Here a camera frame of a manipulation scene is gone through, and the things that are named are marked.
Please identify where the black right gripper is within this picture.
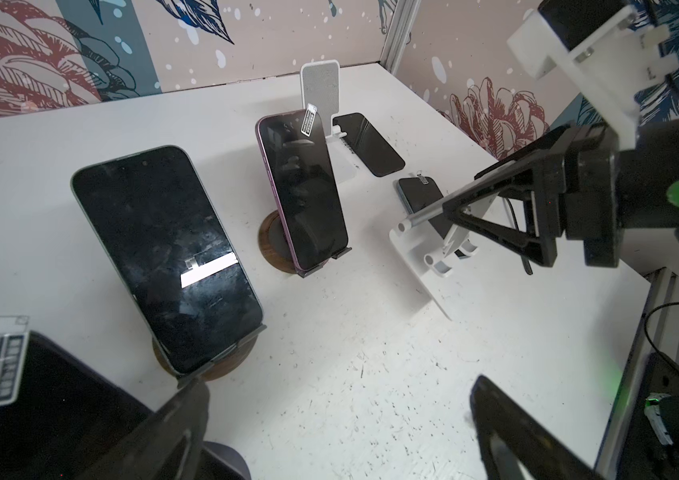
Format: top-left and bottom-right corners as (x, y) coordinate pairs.
(443, 122), (623, 268)

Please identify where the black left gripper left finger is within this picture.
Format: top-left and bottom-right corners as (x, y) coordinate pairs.
(79, 380), (209, 479)

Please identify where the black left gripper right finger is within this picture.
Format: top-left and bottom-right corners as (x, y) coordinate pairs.
(471, 375), (601, 479)

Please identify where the black phone with teal edge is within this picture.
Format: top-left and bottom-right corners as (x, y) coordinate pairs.
(395, 175), (453, 239)

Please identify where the white folding phone stand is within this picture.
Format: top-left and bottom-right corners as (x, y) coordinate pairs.
(389, 192), (481, 321)

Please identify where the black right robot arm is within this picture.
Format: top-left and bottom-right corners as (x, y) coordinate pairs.
(441, 1), (679, 267)

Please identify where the grey round phone stand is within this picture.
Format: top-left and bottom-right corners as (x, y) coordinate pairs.
(196, 441), (251, 480)

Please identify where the round wooden stand left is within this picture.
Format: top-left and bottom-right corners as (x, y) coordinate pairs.
(151, 336), (258, 382)

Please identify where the round wooden stand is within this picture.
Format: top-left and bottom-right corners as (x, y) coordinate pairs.
(151, 336), (258, 382)
(257, 211), (326, 278)

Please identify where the black phone on grey stand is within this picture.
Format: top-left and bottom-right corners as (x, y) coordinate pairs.
(0, 315), (151, 479)

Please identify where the round wooden stand right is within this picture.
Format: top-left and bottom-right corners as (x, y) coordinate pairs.
(257, 211), (326, 278)

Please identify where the green-edged phone on wooden stand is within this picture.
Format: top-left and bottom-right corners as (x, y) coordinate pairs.
(70, 145), (263, 377)

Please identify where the white phone stand rear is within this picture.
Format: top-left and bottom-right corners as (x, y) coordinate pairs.
(299, 59), (357, 184)

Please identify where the purple phone on wooden stand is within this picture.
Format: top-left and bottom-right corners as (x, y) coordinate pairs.
(255, 104), (349, 276)

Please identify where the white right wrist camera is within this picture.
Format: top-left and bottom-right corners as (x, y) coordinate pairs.
(507, 1), (679, 151)

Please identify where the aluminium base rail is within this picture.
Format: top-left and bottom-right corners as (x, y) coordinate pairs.
(595, 268), (679, 479)

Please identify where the aluminium frame corner post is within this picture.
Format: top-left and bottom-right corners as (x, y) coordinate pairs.
(379, 0), (423, 76)

